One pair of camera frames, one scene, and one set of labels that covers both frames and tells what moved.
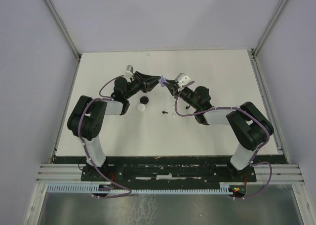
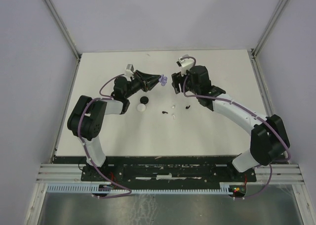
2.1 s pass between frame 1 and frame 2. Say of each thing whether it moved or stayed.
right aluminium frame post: stayed
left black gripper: stayed
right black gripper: moved
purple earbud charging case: stayed
